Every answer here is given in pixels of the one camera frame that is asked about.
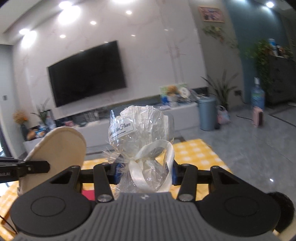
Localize cream fabric slipper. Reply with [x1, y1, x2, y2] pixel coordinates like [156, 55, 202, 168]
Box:
[18, 127, 86, 196]

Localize clear flower gift bag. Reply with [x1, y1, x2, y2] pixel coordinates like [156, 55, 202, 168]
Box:
[104, 105, 175, 195]

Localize red mat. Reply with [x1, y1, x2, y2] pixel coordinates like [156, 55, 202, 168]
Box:
[81, 190, 95, 201]

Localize yellow checkered tablecloth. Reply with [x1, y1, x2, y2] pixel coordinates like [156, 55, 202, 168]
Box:
[1, 139, 232, 240]

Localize dried yellow flowers vase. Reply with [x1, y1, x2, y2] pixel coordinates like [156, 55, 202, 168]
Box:
[13, 110, 29, 141]

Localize green plant in glass vase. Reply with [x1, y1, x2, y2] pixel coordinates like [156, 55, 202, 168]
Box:
[31, 98, 56, 131]

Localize pink woven handbag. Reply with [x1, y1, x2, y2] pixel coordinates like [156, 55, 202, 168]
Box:
[217, 105, 230, 125]

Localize grey metal trash bin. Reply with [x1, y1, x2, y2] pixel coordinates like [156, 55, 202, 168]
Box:
[198, 96, 217, 131]

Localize brown teddy bear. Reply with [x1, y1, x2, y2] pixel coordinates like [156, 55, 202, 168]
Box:
[166, 85, 179, 96]

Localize green leafy floor plant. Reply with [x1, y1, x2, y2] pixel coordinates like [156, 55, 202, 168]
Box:
[202, 69, 239, 110]

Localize blue water jug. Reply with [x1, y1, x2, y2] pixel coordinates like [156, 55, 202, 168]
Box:
[251, 77, 265, 110]

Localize dark cabinet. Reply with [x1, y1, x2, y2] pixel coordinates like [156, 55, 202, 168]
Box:
[266, 56, 295, 107]

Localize trailing ivy plant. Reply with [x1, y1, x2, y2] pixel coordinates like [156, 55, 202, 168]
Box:
[245, 40, 272, 93]

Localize black wall television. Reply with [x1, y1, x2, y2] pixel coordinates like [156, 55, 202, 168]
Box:
[48, 41, 126, 107]

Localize framed wall picture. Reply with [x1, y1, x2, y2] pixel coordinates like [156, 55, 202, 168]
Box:
[198, 6, 225, 23]

